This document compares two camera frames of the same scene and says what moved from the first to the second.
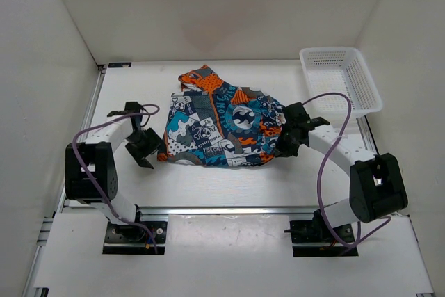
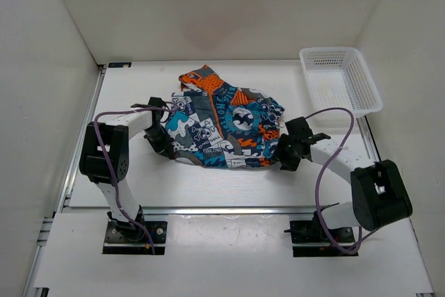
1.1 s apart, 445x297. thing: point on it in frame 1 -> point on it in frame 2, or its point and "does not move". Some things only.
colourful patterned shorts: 211,124 does not move
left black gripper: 140,155 -> 162,147
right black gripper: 282,150 -> 288,164
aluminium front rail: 108,211 does not move
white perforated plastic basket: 343,69 does not move
